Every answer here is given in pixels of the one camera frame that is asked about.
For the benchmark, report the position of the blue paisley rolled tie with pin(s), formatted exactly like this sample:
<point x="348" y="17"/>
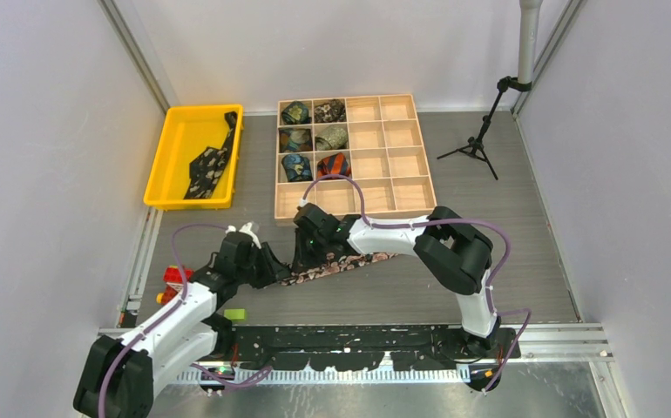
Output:
<point x="297" y="168"/>

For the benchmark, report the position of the orange navy striped rolled tie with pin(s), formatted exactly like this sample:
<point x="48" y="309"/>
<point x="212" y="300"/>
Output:
<point x="334" y="164"/>

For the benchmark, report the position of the black mini tripod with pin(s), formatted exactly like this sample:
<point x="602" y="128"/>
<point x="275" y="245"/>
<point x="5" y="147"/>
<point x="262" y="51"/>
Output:
<point x="475" y="147"/>

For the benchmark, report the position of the pink floral black tie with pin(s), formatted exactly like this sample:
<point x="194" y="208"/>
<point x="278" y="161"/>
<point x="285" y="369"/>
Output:
<point x="335" y="266"/>

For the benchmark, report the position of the green block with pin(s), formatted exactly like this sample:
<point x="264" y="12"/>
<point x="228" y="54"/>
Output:
<point x="236" y="314"/>

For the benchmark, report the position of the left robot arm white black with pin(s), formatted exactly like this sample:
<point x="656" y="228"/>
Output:
<point x="123" y="375"/>

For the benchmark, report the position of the dark brown floral rolled tie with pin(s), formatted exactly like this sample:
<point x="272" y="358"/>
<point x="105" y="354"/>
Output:
<point x="330" y="111"/>

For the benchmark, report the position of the yellow plastic bin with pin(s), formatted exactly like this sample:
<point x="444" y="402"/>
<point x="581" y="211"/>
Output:
<point x="187" y="132"/>

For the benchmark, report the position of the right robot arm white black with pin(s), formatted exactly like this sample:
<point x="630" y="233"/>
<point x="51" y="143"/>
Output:
<point x="457" y="255"/>

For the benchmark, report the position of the grey vertical pole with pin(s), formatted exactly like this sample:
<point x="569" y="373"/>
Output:
<point x="528" y="33"/>

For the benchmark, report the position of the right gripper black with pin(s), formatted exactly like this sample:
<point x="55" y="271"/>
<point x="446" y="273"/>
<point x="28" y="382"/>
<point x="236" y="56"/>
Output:
<point x="302" y="259"/>

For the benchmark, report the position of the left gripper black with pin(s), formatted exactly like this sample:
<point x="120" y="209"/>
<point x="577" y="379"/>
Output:
<point x="273" y="272"/>

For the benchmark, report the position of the red toy truck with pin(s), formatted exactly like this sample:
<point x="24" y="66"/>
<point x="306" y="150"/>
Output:
<point x="173" y="285"/>

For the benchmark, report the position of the wooden compartment tray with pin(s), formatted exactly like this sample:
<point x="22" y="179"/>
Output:
<point x="390" y="168"/>

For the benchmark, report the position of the black patterned tie in bin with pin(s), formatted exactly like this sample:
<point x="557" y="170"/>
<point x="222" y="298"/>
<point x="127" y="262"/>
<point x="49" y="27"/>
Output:
<point x="205" y="171"/>

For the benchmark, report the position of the dark green rolled tie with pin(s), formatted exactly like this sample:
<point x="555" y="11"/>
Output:
<point x="295" y="113"/>

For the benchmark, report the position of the teal brown rolled tie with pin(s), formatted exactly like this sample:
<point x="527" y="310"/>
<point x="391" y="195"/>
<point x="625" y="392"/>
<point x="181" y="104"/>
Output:
<point x="295" y="140"/>

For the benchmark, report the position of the aluminium rail frame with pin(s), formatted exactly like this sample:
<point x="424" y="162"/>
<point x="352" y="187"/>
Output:
<point x="538" y="343"/>

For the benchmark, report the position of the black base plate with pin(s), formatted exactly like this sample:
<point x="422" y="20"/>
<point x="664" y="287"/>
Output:
<point x="359" y="348"/>

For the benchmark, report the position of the olive paisley rolled tie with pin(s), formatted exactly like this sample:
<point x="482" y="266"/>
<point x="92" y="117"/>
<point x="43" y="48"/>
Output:
<point x="331" y="137"/>

